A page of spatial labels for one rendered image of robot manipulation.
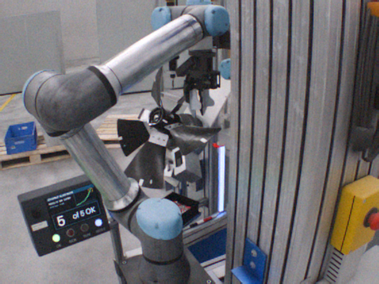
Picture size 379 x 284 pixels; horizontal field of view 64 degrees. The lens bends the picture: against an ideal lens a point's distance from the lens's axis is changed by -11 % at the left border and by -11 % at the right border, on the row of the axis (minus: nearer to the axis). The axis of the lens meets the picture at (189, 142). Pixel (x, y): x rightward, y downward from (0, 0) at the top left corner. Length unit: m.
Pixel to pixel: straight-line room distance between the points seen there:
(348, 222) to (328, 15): 0.36
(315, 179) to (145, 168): 1.23
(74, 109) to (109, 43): 6.38
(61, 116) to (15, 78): 8.28
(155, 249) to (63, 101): 0.45
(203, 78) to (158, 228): 0.45
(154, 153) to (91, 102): 1.09
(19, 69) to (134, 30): 3.29
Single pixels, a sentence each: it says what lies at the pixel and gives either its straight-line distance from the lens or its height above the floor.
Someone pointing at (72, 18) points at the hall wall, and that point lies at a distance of 13.68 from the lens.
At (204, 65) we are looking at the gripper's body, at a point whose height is 1.59.
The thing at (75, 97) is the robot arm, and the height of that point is 1.61.
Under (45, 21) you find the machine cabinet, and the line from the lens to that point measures 8.63.
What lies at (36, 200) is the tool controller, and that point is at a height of 1.25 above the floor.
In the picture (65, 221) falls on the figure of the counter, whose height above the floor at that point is 1.16.
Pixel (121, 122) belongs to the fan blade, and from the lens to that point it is 1.96.
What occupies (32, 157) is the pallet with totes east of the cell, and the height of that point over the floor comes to 0.10.
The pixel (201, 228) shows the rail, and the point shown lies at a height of 0.85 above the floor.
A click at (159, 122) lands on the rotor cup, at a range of 1.68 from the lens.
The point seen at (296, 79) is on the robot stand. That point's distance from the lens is 0.54.
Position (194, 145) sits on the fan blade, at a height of 1.17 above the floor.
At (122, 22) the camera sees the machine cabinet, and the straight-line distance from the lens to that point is 7.00.
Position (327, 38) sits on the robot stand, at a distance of 0.49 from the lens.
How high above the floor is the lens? 1.76
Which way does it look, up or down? 23 degrees down
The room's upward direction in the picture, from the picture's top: 2 degrees counter-clockwise
